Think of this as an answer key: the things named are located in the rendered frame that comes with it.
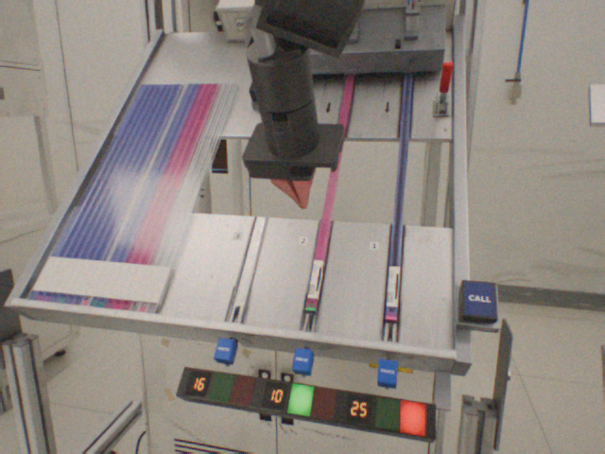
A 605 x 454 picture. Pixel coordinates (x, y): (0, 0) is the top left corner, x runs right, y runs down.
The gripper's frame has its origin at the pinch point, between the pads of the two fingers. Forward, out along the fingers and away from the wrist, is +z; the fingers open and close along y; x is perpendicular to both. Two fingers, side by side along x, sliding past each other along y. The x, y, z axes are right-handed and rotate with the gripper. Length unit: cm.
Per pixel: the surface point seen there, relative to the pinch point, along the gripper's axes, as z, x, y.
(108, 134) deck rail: 10, -25, 47
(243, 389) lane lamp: 18.9, 17.4, 7.1
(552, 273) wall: 172, -121, -89
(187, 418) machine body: 69, 10, 36
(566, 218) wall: 147, -139, -91
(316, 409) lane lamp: 19.0, 18.2, -3.0
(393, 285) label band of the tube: 14.3, 1.5, -11.3
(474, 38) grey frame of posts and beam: 9, -57, -23
